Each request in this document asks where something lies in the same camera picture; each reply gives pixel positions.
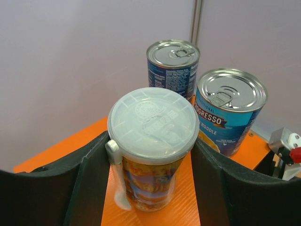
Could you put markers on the dark blue food can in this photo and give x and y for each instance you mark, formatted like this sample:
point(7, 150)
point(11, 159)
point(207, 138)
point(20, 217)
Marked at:
point(172, 65)

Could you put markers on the tall yellow purple can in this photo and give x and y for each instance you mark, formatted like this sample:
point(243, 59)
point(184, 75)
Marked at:
point(152, 127)

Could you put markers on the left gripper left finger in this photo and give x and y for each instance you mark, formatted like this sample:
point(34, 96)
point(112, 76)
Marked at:
point(67, 192)

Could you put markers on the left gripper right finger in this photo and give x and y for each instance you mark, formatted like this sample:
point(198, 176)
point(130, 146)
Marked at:
point(230, 194)

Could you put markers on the blue soup can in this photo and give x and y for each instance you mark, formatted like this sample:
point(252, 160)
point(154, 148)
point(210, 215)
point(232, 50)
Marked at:
point(227, 103)

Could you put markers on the orange wooden shelf cabinet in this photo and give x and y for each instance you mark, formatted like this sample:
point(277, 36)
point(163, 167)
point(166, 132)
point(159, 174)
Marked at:
point(158, 198)

